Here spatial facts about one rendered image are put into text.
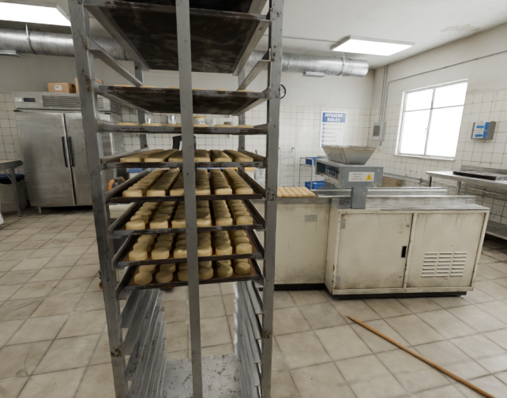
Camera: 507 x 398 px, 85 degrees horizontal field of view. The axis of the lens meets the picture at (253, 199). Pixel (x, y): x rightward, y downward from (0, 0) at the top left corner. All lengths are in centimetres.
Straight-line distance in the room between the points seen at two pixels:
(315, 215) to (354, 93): 531
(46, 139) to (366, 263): 513
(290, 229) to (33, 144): 461
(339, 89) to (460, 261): 516
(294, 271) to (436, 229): 123
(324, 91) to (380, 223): 499
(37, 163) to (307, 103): 542
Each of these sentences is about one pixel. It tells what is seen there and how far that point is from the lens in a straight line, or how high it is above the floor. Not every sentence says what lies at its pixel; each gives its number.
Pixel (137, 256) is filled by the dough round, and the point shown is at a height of 106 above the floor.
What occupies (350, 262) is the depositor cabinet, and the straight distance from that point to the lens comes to 249.
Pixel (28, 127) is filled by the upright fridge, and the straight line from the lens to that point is 585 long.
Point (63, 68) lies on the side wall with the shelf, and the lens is 669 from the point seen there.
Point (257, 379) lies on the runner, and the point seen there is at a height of 59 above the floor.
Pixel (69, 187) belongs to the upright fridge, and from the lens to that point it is 574.
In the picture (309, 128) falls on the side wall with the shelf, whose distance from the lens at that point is 683.
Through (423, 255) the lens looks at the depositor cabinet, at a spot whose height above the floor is 43.
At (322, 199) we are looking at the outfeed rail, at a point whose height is 87.
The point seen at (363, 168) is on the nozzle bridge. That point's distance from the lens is 228.
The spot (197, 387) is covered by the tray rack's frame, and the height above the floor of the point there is 61.
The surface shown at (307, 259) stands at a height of 33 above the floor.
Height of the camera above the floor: 139
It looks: 13 degrees down
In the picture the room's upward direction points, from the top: 1 degrees clockwise
